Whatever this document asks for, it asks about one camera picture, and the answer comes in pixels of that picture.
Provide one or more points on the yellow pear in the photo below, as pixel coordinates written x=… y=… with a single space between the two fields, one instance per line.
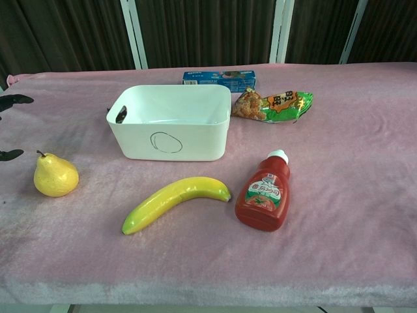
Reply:
x=56 y=177

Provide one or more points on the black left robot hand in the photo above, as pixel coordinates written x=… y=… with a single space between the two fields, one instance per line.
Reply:
x=13 y=98

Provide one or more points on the white plastic bin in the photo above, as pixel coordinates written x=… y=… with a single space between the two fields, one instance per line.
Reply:
x=169 y=138

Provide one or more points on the yellow banana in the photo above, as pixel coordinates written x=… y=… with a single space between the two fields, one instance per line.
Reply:
x=182 y=197

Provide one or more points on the pink fleece blanket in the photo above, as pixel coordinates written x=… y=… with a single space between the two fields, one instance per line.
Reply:
x=325 y=228

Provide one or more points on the green snack bag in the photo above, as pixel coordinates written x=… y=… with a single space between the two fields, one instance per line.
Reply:
x=273 y=106

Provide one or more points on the white metal frame post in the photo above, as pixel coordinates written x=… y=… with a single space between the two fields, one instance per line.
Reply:
x=281 y=31
x=353 y=31
x=134 y=32

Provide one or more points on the blue cookie box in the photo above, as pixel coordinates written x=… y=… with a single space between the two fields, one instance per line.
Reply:
x=224 y=78

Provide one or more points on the dark pleated curtain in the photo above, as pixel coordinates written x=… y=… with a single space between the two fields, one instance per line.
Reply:
x=208 y=29

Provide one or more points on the red ketchup bottle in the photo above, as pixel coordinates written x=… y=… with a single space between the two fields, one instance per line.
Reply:
x=263 y=197

